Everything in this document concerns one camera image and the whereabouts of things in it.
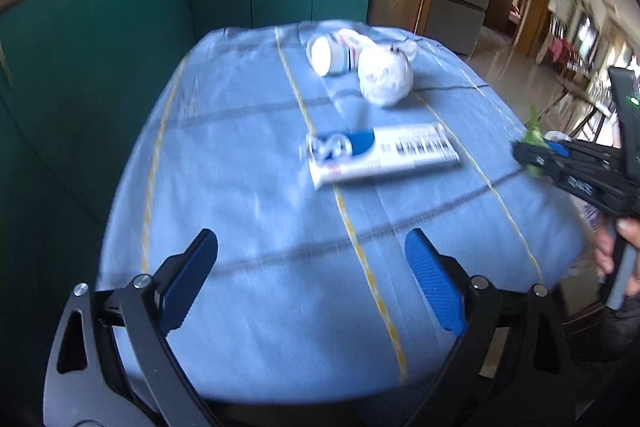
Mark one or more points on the crumpled white plastic bag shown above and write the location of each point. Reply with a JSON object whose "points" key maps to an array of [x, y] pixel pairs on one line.
{"points": [[385, 74]]}

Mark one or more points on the green vegetable leaves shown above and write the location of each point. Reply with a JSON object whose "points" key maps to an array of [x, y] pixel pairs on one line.
{"points": [[532, 137]]}

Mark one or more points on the wooden stool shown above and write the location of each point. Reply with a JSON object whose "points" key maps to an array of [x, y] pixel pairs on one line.
{"points": [[575, 94]]}

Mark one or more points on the blue checked tablecloth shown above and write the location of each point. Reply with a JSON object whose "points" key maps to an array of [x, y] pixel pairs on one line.
{"points": [[240, 187]]}

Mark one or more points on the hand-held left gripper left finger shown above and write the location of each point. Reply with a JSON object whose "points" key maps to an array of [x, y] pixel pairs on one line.
{"points": [[187, 277]]}

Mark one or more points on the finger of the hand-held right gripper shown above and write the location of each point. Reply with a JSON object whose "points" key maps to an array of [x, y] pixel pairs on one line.
{"points": [[570, 182], [545, 152]]}

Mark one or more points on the white striped paper cup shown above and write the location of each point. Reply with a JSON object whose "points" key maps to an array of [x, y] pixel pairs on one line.
{"points": [[325, 54]]}

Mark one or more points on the white blue toothpaste box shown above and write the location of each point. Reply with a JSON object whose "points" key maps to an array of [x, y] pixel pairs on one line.
{"points": [[380, 152]]}

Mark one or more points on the teal kitchen cabinets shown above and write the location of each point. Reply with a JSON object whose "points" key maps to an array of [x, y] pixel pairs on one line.
{"points": [[75, 57]]}

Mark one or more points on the person's right hand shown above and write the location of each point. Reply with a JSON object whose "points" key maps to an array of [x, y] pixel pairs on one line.
{"points": [[605, 252]]}

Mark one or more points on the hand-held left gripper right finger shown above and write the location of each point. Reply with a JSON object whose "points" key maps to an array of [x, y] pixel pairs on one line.
{"points": [[435, 282]]}

